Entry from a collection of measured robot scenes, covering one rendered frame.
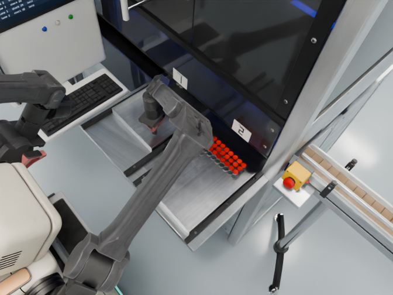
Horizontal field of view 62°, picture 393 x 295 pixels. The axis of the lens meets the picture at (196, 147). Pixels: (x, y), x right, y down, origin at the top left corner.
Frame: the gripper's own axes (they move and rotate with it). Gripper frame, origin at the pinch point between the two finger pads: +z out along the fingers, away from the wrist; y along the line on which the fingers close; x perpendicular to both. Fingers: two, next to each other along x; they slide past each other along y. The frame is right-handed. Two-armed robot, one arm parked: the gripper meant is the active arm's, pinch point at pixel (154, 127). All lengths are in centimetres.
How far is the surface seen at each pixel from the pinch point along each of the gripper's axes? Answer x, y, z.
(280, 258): -75, 9, 81
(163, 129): -1.6, 3.6, 4.2
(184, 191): -24.5, -15.1, 3.6
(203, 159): -23.1, 0.8, 4.3
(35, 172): 85, -27, 91
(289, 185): -56, 2, -8
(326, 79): -49, 9, -50
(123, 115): 16.5, -0.2, 3.9
